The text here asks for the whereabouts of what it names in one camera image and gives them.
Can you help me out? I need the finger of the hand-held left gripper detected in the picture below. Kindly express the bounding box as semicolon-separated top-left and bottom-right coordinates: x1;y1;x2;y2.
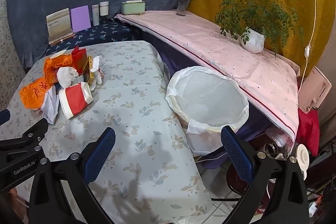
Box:
0;109;11;126
0;119;50;161

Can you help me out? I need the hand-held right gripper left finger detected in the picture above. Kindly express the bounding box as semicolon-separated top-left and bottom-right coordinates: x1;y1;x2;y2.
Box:
28;127;117;224

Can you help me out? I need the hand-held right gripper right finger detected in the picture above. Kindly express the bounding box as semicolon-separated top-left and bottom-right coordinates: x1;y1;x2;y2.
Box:
220;126;310;224

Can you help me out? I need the orange plastic bag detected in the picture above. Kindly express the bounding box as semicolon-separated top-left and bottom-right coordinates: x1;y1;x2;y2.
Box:
20;77;57;110
43;54;75;84

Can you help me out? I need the white tissue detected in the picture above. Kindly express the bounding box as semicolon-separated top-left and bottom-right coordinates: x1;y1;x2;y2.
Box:
41;85;60;125
56;67;79;88

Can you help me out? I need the red and white paper cup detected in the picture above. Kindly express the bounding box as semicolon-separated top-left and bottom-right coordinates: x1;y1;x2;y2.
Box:
59;82;93;119

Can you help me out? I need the trash bin with white liner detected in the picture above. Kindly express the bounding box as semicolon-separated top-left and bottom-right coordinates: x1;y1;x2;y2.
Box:
165;66;249;156

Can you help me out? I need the yellow cardboard box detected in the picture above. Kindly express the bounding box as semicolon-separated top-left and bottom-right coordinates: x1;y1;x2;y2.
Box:
83;55;96;88

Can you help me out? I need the glass jar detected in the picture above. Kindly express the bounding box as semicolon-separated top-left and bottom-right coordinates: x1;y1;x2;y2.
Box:
264;143;285;160

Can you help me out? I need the light floral tablecloth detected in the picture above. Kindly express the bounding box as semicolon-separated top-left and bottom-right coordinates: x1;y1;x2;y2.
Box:
0;40;218;224

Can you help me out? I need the white round lid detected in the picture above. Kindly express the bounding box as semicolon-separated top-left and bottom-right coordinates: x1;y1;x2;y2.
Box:
295;144;310;180

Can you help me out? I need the red cloth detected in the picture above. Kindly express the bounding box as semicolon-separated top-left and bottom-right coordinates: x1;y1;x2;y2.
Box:
297;109;319;156

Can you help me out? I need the red paper box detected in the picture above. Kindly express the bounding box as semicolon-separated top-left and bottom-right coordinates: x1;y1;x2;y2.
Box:
71;46;88;75

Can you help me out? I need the pink plastic device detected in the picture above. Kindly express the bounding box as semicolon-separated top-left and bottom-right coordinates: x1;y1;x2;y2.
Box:
298;66;332;113

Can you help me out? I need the desk calendar on wooden stand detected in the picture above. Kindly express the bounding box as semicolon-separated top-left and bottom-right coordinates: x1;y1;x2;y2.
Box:
46;8;75;45

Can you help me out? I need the pink dotted cloth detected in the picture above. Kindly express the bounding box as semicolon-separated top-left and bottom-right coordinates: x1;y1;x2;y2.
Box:
113;10;300;144

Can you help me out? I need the green plant in white pot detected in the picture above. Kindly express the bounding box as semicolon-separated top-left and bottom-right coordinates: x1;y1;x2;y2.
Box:
202;0;305;56

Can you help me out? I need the purple cloth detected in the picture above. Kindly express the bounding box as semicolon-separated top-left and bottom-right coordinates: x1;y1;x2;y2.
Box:
142;30;271;169

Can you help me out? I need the navy floral cloth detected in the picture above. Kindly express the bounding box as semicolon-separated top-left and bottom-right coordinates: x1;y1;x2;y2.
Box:
45;18;142;55

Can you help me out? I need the purple card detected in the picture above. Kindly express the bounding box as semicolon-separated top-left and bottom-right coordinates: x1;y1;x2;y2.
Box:
70;5;91;33

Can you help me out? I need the tall white bottle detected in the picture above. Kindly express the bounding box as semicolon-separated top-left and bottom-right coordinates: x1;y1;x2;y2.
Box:
92;5;100;26

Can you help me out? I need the white jar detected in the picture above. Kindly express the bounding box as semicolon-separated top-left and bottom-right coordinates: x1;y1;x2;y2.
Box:
99;1;109;17

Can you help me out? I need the pale green box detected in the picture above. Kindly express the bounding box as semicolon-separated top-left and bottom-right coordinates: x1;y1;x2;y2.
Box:
121;0;146;15

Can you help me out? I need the white cable with switch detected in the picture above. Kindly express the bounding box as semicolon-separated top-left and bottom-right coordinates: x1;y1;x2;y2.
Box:
298;0;317;93

